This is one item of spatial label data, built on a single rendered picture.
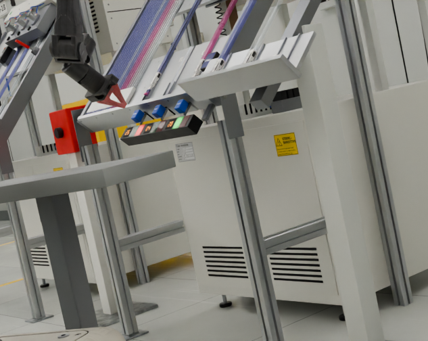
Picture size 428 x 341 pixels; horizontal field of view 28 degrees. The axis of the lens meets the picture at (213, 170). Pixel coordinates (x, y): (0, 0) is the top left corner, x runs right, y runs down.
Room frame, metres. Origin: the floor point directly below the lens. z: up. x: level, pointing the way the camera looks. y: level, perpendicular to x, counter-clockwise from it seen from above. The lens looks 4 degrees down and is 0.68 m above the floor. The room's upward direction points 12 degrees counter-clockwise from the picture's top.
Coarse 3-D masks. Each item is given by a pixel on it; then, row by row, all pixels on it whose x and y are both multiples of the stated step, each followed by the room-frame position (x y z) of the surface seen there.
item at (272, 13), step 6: (276, 0) 1.95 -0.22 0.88; (282, 0) 1.95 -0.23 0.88; (276, 6) 1.93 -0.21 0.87; (270, 12) 1.93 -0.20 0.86; (276, 12) 1.93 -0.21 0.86; (270, 18) 1.92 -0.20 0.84; (264, 24) 1.91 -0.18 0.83; (270, 24) 1.91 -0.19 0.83; (264, 30) 1.90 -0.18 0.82; (258, 36) 1.90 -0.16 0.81; (264, 36) 1.90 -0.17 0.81; (258, 42) 1.88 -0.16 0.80; (252, 48) 1.88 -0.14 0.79; (258, 48) 1.88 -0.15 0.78
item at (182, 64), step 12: (228, 36) 2.26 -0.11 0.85; (192, 48) 2.39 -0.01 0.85; (204, 48) 2.33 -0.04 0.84; (216, 48) 2.27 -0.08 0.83; (156, 60) 2.54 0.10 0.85; (168, 60) 2.46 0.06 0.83; (180, 60) 2.40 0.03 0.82; (192, 60) 2.34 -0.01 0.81; (168, 72) 2.41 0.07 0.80; (180, 72) 2.35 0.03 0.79; (192, 72) 2.29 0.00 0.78; (144, 84) 2.50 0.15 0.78; (156, 84) 2.42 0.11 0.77; (168, 84) 2.34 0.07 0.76; (132, 96) 2.51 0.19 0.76; (144, 96) 2.42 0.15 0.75; (156, 96) 2.38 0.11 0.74
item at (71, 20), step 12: (60, 0) 2.19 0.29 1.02; (72, 0) 2.19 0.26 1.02; (60, 12) 2.20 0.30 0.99; (72, 12) 2.19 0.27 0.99; (60, 24) 2.20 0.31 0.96; (72, 24) 2.19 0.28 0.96; (60, 36) 2.23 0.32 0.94; (72, 36) 2.20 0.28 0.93; (60, 48) 2.21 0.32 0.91; (72, 48) 2.20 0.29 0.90
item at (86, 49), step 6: (84, 36) 2.31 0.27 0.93; (84, 42) 2.29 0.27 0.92; (90, 42) 2.32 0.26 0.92; (78, 48) 2.21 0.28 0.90; (84, 48) 2.24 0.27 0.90; (90, 48) 2.32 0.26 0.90; (78, 54) 2.22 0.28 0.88; (84, 54) 2.24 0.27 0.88; (90, 54) 2.31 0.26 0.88; (60, 60) 2.26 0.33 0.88; (66, 60) 2.25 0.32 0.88; (72, 60) 2.25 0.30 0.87; (78, 60) 2.25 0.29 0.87; (84, 60) 2.24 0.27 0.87
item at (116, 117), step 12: (168, 96) 2.26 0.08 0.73; (180, 96) 2.22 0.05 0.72; (120, 108) 2.46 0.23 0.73; (132, 108) 2.42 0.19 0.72; (144, 108) 2.39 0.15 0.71; (192, 108) 2.25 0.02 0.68; (204, 108) 2.22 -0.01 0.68; (84, 120) 2.66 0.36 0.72; (96, 120) 2.62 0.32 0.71; (108, 120) 2.58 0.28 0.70; (120, 120) 2.53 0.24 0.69; (132, 120) 2.50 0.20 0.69; (144, 120) 2.46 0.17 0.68
